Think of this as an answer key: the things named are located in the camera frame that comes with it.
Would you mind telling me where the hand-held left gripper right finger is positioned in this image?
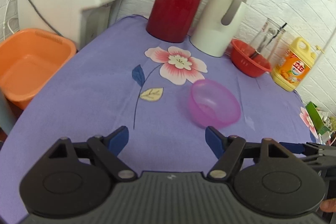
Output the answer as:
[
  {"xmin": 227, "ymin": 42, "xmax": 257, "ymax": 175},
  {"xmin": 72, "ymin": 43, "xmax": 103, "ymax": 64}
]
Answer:
[{"xmin": 205, "ymin": 126, "xmax": 289, "ymax": 183}]

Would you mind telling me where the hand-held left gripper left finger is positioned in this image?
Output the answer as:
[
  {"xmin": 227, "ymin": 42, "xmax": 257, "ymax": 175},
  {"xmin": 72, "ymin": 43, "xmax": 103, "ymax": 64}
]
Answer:
[{"xmin": 47, "ymin": 126, "xmax": 137, "ymax": 183}]

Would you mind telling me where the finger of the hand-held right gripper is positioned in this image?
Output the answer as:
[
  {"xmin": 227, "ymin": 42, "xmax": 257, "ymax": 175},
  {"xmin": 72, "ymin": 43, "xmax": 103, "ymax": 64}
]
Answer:
[{"xmin": 279, "ymin": 142, "xmax": 336, "ymax": 164}]

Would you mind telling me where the purple plastic bowl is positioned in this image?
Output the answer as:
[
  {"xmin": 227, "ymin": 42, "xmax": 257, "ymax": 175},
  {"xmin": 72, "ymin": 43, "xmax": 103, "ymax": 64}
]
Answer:
[{"xmin": 188, "ymin": 79, "xmax": 241, "ymax": 129}]

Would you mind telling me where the person's right hand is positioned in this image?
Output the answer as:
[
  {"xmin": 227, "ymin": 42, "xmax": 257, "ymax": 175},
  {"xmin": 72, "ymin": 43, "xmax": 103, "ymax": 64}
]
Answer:
[{"xmin": 321, "ymin": 198, "xmax": 336, "ymax": 213}]

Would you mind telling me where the green box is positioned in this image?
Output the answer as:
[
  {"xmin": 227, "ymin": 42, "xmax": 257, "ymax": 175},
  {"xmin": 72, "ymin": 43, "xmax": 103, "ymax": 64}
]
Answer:
[{"xmin": 305, "ymin": 101, "xmax": 331, "ymax": 135}]

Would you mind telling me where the purple floral tablecloth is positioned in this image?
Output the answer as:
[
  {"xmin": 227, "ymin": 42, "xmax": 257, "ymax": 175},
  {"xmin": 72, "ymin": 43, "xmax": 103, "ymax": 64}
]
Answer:
[{"xmin": 0, "ymin": 14, "xmax": 323, "ymax": 224}]

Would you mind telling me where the yellow detergent bottle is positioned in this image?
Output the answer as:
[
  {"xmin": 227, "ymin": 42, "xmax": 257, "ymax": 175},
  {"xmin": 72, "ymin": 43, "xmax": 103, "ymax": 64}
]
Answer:
[{"xmin": 270, "ymin": 37, "xmax": 323, "ymax": 92}]

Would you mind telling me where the red plastic strainer basket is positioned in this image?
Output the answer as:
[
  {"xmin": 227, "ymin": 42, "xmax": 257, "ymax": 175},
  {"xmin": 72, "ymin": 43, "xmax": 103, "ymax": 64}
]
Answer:
[{"xmin": 230, "ymin": 39, "xmax": 273, "ymax": 78}]

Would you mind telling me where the black straw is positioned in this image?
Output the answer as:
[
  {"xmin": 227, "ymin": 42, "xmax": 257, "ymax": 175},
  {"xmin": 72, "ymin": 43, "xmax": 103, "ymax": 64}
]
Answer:
[{"xmin": 252, "ymin": 22, "xmax": 287, "ymax": 59}]

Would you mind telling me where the white thermos jug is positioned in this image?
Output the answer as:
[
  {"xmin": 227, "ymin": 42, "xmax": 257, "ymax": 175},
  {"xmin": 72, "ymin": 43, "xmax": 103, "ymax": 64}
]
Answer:
[{"xmin": 190, "ymin": 0, "xmax": 250, "ymax": 58}]

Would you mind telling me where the orange plastic basin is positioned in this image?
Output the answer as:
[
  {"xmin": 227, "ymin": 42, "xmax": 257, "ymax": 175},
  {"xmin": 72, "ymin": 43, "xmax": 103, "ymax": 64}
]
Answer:
[{"xmin": 0, "ymin": 28, "xmax": 77, "ymax": 110}]

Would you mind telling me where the clear glass pitcher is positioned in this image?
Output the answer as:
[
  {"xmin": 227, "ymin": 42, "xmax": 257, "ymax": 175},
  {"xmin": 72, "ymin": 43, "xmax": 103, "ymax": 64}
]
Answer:
[{"xmin": 249, "ymin": 18, "xmax": 286, "ymax": 62}]

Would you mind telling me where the grey dispenser cable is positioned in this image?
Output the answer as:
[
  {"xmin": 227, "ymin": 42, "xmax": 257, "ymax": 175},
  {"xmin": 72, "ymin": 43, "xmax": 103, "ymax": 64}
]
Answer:
[{"xmin": 18, "ymin": 0, "xmax": 63, "ymax": 36}]

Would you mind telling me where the white cable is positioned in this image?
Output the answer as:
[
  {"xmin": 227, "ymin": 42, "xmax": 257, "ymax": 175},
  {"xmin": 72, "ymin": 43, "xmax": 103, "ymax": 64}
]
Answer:
[{"xmin": 3, "ymin": 0, "xmax": 21, "ymax": 39}]

